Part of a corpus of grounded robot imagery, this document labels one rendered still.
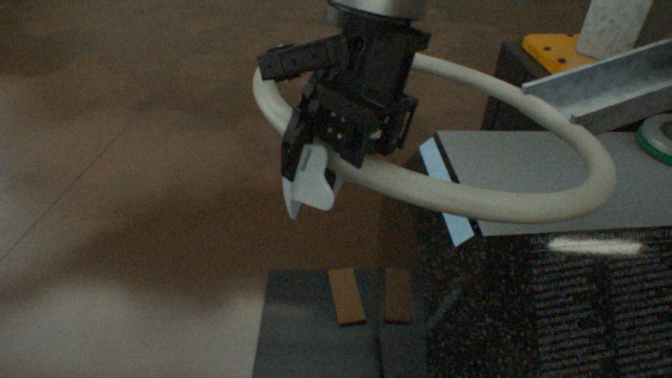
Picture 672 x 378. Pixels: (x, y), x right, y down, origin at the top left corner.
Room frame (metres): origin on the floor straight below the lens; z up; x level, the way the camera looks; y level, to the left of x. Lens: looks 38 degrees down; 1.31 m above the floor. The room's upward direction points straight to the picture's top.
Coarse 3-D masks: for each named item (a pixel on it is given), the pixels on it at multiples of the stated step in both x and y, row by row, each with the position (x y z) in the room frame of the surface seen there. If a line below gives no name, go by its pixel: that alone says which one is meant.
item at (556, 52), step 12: (528, 36) 1.69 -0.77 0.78; (540, 36) 1.69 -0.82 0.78; (552, 36) 1.69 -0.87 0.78; (564, 36) 1.69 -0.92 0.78; (576, 36) 1.69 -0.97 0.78; (528, 48) 1.62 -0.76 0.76; (540, 48) 1.55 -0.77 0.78; (552, 48) 1.55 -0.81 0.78; (564, 48) 1.55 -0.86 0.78; (540, 60) 1.50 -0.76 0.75; (552, 60) 1.43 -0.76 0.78; (564, 60) 1.41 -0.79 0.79; (576, 60) 1.43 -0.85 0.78; (588, 60) 1.43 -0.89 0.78; (552, 72) 1.39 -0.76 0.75
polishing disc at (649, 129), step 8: (648, 120) 0.82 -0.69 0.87; (656, 120) 0.82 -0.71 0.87; (664, 120) 0.82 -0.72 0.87; (648, 128) 0.78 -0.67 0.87; (656, 128) 0.78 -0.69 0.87; (664, 128) 0.78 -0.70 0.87; (648, 136) 0.75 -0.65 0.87; (656, 136) 0.75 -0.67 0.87; (664, 136) 0.75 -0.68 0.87; (656, 144) 0.72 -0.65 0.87; (664, 144) 0.72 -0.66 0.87; (664, 152) 0.70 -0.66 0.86
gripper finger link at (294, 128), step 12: (300, 108) 0.33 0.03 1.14; (300, 120) 0.33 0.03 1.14; (288, 132) 0.32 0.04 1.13; (300, 132) 0.32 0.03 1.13; (288, 144) 0.32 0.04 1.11; (300, 144) 0.32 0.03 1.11; (288, 156) 0.32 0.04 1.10; (300, 156) 0.32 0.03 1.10; (288, 168) 0.32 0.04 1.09; (288, 180) 0.32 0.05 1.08
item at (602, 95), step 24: (648, 48) 0.72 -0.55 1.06; (576, 72) 0.68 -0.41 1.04; (600, 72) 0.69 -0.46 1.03; (624, 72) 0.71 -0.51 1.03; (648, 72) 0.72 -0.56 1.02; (552, 96) 0.66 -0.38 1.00; (576, 96) 0.67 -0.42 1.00; (600, 96) 0.66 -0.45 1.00; (624, 96) 0.58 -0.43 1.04; (648, 96) 0.58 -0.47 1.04; (576, 120) 0.54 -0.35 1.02; (600, 120) 0.56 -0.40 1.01; (624, 120) 0.57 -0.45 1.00
